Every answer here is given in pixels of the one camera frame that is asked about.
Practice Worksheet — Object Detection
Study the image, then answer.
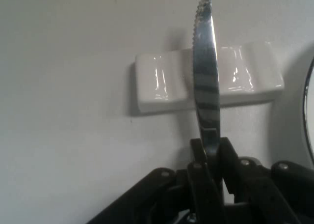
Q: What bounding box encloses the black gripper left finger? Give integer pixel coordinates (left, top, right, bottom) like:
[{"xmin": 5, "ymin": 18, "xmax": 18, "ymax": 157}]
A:
[{"xmin": 87, "ymin": 138, "xmax": 225, "ymax": 224}]

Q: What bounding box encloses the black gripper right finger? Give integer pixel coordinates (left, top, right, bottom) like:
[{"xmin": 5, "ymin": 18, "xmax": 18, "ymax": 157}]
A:
[{"xmin": 217, "ymin": 136, "xmax": 314, "ymax": 224}]

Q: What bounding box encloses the white ceramic cutlery rest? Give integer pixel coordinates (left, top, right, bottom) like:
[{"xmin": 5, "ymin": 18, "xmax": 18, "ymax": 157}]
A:
[{"xmin": 134, "ymin": 41, "xmax": 285, "ymax": 113}]

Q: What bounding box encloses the silver table knife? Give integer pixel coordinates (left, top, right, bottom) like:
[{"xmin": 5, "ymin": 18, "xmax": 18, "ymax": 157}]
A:
[{"xmin": 190, "ymin": 0, "xmax": 221, "ymax": 159}]

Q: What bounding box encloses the white plate with black rim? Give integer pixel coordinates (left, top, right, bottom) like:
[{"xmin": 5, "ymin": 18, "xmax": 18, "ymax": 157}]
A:
[{"xmin": 303, "ymin": 43, "xmax": 314, "ymax": 166}]

